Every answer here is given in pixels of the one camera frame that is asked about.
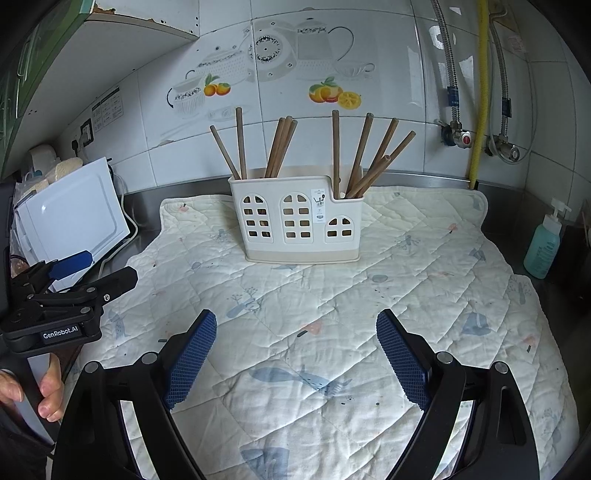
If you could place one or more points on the wall socket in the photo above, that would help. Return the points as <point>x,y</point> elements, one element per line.
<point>87,134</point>

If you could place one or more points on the cream plastic chopstick holder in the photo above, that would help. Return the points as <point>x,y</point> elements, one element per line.
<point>274,217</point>

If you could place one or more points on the black and white wall label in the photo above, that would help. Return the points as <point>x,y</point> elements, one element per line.
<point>108,110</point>

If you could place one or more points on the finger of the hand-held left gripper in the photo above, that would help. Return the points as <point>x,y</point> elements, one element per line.
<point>71,265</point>
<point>115,284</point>

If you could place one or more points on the white plastic container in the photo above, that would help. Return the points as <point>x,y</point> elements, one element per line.
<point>41,157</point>

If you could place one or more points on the person's left hand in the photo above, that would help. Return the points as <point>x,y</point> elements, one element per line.
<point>51,392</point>

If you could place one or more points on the teal soap pump bottle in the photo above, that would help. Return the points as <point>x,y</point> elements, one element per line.
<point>542,249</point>

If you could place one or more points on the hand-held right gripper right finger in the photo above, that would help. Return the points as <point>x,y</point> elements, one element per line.
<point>401,364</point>

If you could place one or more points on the yellow sponge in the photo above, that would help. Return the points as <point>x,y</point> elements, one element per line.
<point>64,168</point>

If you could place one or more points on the metal valve with red knob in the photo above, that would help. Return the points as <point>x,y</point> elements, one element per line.
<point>461,138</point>

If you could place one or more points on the group of wooden chopsticks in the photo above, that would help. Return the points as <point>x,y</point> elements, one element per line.
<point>335,152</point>

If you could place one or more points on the white countertop appliance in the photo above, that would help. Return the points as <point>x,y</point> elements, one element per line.
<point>74,217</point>

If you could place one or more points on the wall cabinet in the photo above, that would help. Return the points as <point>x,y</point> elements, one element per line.
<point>92,41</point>

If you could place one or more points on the white printed quilted mat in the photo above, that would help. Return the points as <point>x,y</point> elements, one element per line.
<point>323,295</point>

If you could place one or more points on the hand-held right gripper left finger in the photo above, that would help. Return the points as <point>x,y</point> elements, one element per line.
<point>194,360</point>

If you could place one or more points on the plain metal valve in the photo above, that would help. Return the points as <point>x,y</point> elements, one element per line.
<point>508,151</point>

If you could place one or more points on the yellow gas pipe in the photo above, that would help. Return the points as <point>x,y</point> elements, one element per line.
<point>483,69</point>

